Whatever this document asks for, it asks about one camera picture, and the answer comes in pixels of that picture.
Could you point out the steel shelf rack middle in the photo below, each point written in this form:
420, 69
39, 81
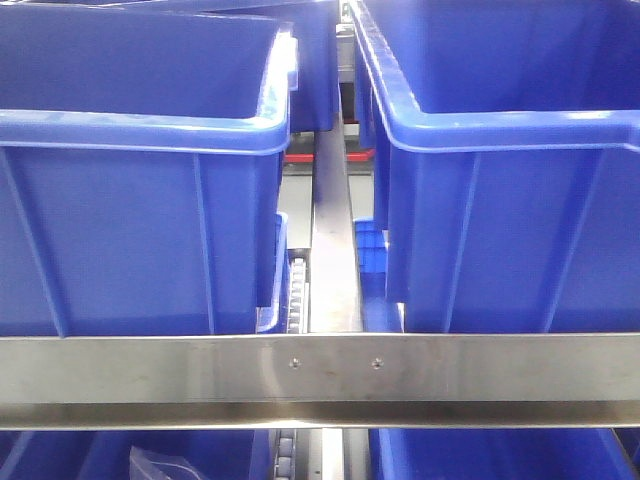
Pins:
334, 379

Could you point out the blue bin middle layer left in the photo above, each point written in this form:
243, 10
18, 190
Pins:
141, 162

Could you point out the blue bin layer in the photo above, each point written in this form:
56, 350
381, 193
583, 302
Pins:
141, 162
507, 173

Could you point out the blue bin middle layer right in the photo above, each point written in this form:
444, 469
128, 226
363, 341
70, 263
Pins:
507, 173

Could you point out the blue bin lower right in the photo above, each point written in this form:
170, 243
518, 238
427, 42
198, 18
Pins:
498, 454

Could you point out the blue bin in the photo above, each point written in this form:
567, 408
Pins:
498, 454
191, 454

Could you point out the clear plastic bag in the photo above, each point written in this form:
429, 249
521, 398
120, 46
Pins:
148, 465

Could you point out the blue bin lower left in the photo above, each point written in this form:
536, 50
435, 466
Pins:
191, 454

